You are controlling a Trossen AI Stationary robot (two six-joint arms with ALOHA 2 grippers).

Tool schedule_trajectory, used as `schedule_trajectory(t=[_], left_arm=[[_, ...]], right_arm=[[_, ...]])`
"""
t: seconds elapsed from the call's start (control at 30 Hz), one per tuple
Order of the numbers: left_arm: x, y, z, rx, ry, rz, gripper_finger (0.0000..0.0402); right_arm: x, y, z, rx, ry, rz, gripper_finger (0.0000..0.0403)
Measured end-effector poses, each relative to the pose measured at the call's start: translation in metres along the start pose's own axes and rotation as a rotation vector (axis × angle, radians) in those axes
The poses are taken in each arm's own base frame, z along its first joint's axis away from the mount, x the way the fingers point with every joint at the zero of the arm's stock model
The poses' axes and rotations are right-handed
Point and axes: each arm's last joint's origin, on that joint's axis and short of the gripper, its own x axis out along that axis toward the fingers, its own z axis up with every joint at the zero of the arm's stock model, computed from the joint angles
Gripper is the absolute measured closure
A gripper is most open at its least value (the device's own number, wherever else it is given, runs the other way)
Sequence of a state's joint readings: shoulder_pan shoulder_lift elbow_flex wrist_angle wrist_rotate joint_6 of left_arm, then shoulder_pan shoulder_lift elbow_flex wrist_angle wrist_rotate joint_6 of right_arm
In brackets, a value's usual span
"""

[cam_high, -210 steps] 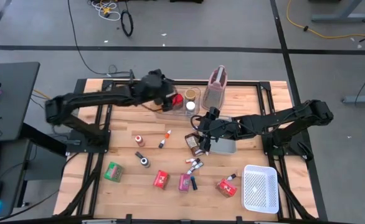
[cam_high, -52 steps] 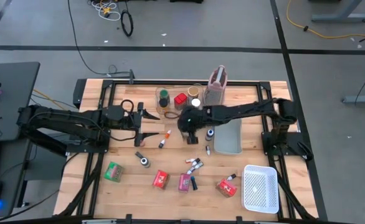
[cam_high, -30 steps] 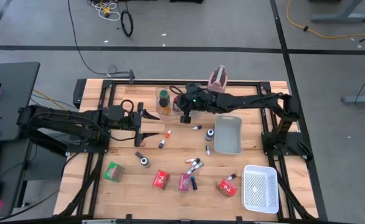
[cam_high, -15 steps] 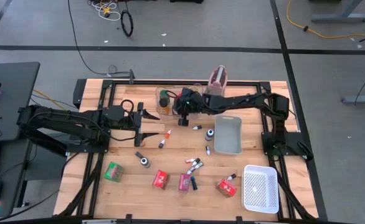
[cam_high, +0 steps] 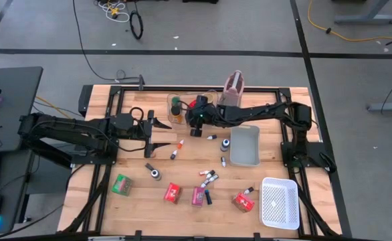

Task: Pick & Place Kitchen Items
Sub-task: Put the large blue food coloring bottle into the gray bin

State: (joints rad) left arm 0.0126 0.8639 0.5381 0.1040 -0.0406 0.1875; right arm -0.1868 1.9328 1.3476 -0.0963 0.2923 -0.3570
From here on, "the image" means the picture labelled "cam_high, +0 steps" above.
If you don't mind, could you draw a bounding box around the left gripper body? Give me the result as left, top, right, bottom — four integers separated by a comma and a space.
134, 109, 156, 159

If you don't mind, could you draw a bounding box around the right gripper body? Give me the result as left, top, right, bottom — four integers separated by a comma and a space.
184, 95, 219, 130

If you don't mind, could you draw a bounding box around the orange spice jar black lid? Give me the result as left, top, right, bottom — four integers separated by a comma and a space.
170, 104, 185, 124

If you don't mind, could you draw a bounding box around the red Froot Loops cereal box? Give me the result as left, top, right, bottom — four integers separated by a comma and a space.
231, 191, 256, 214
163, 182, 184, 205

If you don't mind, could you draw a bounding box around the magenta Raisin Bran cereal box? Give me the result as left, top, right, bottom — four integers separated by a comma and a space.
191, 186, 206, 208

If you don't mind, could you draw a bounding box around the white perforated plastic basket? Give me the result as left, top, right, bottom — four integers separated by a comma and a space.
258, 177, 300, 231

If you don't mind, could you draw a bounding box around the clear plastic organizer bin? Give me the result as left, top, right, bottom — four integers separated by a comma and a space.
166, 89, 221, 131

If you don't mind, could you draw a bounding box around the gray plastic bin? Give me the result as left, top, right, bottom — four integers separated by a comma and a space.
229, 125, 261, 168

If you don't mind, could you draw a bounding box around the green cereal box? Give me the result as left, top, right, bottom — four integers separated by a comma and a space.
111, 173, 134, 197

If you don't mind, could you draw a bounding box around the black desk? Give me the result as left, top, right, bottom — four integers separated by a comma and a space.
0, 66, 44, 154

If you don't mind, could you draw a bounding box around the gray desk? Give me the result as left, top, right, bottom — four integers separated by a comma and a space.
0, 149, 33, 235

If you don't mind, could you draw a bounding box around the gray desk leg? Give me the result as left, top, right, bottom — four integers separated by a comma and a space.
333, 0, 392, 25
366, 102, 392, 112

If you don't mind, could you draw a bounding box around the black metal table frame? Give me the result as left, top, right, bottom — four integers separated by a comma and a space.
58, 83, 353, 239

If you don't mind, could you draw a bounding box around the pink handle box grater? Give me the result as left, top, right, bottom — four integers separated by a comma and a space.
218, 69, 246, 108

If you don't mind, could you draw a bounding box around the black coiled cable loop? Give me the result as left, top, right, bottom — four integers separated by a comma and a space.
129, 9, 144, 41

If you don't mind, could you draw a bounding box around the thin yellow cable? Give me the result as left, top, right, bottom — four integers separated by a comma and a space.
34, 96, 72, 118

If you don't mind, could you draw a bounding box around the long black floor cable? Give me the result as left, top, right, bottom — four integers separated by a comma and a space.
72, 0, 143, 84

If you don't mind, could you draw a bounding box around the white and yellow cable bundle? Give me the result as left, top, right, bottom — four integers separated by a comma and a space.
94, 0, 130, 23

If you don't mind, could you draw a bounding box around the yellow extension cable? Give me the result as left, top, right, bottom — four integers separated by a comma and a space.
307, 0, 392, 43

